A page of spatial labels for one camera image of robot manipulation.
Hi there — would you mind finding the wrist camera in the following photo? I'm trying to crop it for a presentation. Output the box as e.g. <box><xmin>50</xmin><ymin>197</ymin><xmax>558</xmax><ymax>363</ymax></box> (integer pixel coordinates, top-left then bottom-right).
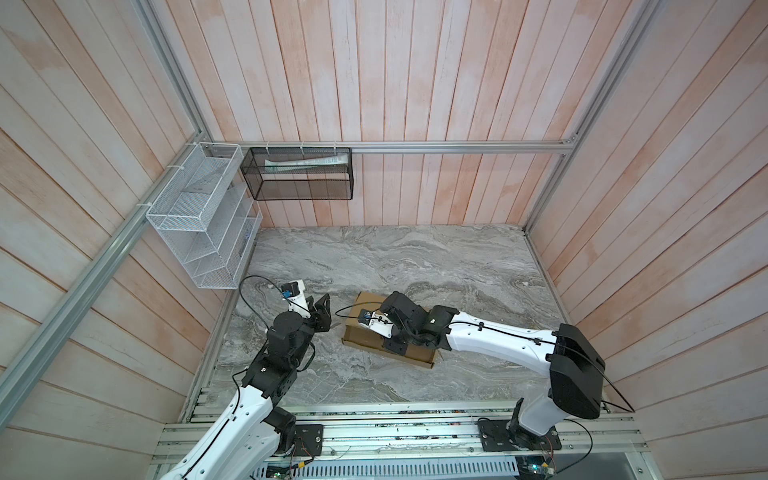
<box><xmin>279</xmin><ymin>280</ymin><xmax>311</xmax><ymax>319</ymax></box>
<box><xmin>357</xmin><ymin>309</ymin><xmax>394</xmax><ymax>338</ymax></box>

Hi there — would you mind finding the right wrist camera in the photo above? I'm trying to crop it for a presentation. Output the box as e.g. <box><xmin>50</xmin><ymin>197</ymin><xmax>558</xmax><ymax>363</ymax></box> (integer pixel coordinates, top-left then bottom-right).
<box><xmin>357</xmin><ymin>309</ymin><xmax>394</xmax><ymax>338</ymax></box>

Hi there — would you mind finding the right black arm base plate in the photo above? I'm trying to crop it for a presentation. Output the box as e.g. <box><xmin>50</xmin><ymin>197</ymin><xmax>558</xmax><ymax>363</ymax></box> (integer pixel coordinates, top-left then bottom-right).
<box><xmin>476</xmin><ymin>417</ymin><xmax>562</xmax><ymax>452</ymax></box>

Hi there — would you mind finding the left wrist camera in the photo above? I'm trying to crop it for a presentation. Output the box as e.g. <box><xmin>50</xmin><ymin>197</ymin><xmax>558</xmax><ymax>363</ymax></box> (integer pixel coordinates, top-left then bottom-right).
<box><xmin>279</xmin><ymin>280</ymin><xmax>311</xmax><ymax>319</ymax></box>

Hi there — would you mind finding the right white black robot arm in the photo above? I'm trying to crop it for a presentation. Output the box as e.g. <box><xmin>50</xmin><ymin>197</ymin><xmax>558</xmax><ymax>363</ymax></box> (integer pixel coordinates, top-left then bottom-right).
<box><xmin>357</xmin><ymin>291</ymin><xmax>606</xmax><ymax>438</ymax></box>

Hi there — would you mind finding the white paper in basket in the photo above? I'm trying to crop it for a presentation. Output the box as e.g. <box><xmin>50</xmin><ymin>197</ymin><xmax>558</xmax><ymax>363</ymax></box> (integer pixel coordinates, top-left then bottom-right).
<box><xmin>263</xmin><ymin>154</ymin><xmax>350</xmax><ymax>174</ymax></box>

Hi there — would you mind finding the black wire mesh basket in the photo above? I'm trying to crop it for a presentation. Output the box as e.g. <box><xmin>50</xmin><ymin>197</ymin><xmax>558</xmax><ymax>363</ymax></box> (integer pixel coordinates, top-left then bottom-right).
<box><xmin>240</xmin><ymin>146</ymin><xmax>355</xmax><ymax>202</ymax></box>

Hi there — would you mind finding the aluminium frame rail front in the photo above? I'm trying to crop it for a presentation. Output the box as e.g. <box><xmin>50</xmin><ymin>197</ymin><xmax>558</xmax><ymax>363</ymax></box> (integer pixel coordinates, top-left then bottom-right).
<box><xmin>149</xmin><ymin>400</ymin><xmax>649</xmax><ymax>466</ymax></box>

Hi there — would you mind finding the white wire mesh shelf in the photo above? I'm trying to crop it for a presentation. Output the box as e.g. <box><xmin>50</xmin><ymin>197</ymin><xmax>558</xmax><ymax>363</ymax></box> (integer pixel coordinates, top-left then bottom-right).
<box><xmin>146</xmin><ymin>142</ymin><xmax>262</xmax><ymax>290</ymax></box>

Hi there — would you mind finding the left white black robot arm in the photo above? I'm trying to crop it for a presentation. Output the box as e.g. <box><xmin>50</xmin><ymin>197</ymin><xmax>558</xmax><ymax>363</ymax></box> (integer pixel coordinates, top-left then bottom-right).
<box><xmin>164</xmin><ymin>293</ymin><xmax>332</xmax><ymax>479</ymax></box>

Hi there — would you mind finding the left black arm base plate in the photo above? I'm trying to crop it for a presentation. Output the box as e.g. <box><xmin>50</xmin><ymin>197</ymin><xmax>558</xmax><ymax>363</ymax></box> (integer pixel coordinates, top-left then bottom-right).
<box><xmin>241</xmin><ymin>423</ymin><xmax>325</xmax><ymax>459</ymax></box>

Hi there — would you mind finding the brown cardboard box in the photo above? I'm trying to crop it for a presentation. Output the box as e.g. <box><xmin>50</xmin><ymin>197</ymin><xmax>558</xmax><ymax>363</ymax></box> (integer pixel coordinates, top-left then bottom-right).
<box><xmin>342</xmin><ymin>292</ymin><xmax>437</xmax><ymax>369</ymax></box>

